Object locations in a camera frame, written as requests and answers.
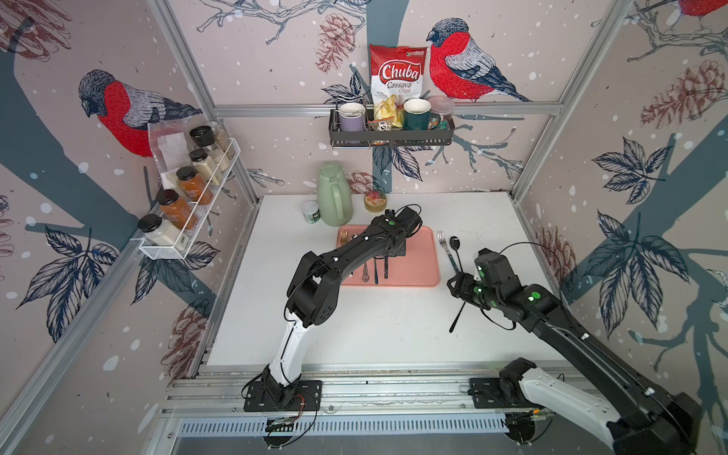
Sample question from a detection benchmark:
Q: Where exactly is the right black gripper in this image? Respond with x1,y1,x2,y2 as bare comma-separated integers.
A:
444,269,502,311

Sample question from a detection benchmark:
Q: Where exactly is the small black spoon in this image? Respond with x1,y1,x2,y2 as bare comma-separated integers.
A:
449,236,464,272

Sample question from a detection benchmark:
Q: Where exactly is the teal handle fork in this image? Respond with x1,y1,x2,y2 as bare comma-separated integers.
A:
436,231,460,273

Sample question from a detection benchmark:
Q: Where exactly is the silver ornate handle fork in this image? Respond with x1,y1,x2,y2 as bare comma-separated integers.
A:
361,263,370,282

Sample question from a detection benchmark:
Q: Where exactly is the large black long spoon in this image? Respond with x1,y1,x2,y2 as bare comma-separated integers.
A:
449,301,468,334

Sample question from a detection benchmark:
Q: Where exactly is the iridescent rainbow spoon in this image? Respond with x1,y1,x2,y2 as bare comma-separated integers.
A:
373,258,379,286

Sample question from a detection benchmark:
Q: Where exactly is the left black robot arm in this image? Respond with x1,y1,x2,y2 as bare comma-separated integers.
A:
260,204,423,410

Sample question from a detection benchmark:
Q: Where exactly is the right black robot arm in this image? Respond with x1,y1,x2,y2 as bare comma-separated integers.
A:
447,248,703,454

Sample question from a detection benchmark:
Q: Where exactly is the round gold tin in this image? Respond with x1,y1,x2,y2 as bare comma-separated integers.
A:
364,190,388,213

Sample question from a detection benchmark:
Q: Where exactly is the pink plastic tray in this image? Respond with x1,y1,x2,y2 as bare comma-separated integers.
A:
342,227,441,288

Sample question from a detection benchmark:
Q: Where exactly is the green thermos jug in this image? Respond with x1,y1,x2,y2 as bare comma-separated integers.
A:
317,162,354,227

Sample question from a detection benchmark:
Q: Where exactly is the small green labelled can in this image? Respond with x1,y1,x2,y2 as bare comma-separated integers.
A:
301,200,320,224

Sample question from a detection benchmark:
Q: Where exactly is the dark green mug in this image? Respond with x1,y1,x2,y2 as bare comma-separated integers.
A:
403,99,441,131

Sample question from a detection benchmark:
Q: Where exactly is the purple mug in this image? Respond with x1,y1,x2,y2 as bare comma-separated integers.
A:
337,102,367,132

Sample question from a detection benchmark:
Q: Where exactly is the clear jar pink lid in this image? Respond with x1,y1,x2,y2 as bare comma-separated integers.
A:
428,96,455,130

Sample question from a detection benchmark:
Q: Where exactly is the red Chuba chips bag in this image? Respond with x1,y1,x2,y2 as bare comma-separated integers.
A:
369,45,427,105

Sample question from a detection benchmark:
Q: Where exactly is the beige spice jar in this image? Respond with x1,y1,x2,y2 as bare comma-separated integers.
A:
189,148,224,186

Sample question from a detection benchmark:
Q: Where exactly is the orange spice jar middle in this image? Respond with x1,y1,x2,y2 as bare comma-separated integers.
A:
176,166,213,206

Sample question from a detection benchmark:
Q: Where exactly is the orange spice jar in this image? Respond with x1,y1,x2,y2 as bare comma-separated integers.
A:
176,166,213,206
157,189,198,231

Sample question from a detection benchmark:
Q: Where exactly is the dark lid spice jar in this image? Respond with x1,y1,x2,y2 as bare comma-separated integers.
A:
190,125,231,172

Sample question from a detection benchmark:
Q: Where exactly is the clear acrylic spice rack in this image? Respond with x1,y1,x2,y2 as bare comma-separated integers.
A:
138,119,240,260

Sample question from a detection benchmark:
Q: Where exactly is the orange spice jar front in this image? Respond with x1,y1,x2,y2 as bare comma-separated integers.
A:
157,189,198,231

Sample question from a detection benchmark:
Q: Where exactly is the white powder spice jar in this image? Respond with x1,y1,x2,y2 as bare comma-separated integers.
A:
138,213,190,252

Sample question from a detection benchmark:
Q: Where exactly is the clear plastic bag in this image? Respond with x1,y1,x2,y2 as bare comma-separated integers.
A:
148,119,191,190

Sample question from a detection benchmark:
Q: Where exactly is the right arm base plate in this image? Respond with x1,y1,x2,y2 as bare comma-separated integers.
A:
468,377,519,410

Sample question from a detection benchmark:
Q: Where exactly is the dark wall shelf basket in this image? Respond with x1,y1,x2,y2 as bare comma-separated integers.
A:
328,110,455,148

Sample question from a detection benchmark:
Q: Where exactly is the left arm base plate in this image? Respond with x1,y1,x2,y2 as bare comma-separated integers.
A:
241,379,323,413

